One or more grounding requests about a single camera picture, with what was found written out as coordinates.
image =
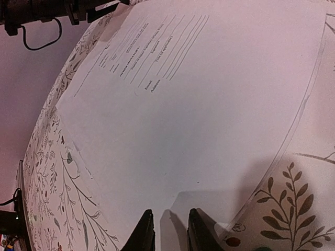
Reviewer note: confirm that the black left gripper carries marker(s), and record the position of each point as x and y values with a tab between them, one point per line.
16	13

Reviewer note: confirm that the aluminium front rail frame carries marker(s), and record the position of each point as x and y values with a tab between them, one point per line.
22	209

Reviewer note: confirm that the floral patterned table mat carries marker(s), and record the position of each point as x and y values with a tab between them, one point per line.
284	204

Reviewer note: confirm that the white printed paper sheet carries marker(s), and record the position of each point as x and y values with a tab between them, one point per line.
185	96

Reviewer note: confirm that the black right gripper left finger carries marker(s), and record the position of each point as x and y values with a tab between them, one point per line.
143	236

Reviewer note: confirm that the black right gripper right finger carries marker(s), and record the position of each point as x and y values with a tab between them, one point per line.
199	237

